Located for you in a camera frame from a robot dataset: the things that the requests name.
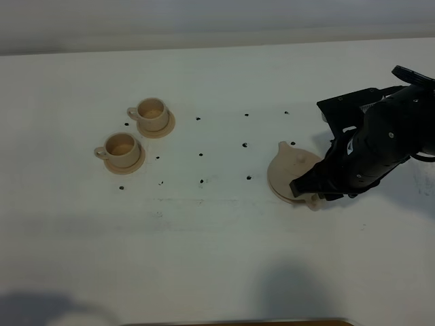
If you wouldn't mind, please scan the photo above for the far beige teacup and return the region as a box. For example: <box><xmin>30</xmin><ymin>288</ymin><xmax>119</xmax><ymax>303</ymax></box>
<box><xmin>126</xmin><ymin>98</ymin><xmax>169</xmax><ymax>132</ymax></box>

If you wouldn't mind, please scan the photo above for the round beige teapot coaster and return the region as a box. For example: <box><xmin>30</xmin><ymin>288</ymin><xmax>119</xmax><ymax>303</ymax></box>
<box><xmin>268</xmin><ymin>182</ymin><xmax>306</xmax><ymax>205</ymax></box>

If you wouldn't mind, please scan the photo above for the beige teapot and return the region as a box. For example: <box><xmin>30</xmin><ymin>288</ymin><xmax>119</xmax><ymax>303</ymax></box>
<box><xmin>266</xmin><ymin>141</ymin><xmax>325</xmax><ymax>211</ymax></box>

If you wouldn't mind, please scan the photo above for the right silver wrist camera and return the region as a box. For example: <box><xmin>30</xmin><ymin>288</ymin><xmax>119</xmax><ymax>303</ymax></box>
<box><xmin>317</xmin><ymin>86</ymin><xmax>404</xmax><ymax>139</ymax></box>

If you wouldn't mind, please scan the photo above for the far beige saucer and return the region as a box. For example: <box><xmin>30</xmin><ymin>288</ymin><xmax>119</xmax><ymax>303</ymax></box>
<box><xmin>137</xmin><ymin>111</ymin><xmax>175</xmax><ymax>139</ymax></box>

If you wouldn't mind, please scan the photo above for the beige saucer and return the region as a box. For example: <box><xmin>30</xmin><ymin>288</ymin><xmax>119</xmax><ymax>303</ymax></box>
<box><xmin>137</xmin><ymin>111</ymin><xmax>175</xmax><ymax>139</ymax></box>
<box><xmin>104</xmin><ymin>146</ymin><xmax>145</xmax><ymax>175</ymax></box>

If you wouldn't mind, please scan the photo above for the near beige saucer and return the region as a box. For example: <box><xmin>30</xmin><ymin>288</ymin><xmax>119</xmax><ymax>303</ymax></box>
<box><xmin>104</xmin><ymin>146</ymin><xmax>145</xmax><ymax>175</ymax></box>

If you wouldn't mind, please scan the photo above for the beige teacup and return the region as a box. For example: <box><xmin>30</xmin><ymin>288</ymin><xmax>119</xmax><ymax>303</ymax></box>
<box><xmin>94</xmin><ymin>132</ymin><xmax>141</xmax><ymax>168</ymax></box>
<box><xmin>126</xmin><ymin>98</ymin><xmax>169</xmax><ymax>132</ymax></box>

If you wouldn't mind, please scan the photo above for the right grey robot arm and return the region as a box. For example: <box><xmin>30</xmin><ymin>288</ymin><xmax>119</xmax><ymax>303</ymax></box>
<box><xmin>290</xmin><ymin>86</ymin><xmax>434</xmax><ymax>200</ymax></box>

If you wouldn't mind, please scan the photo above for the near beige teacup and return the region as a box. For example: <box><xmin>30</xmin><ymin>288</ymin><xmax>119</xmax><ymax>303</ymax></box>
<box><xmin>94</xmin><ymin>132</ymin><xmax>141</xmax><ymax>168</ymax></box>

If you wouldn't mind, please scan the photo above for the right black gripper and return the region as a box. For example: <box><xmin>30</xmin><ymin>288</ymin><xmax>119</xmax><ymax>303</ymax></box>
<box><xmin>290</xmin><ymin>126</ymin><xmax>410</xmax><ymax>200</ymax></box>

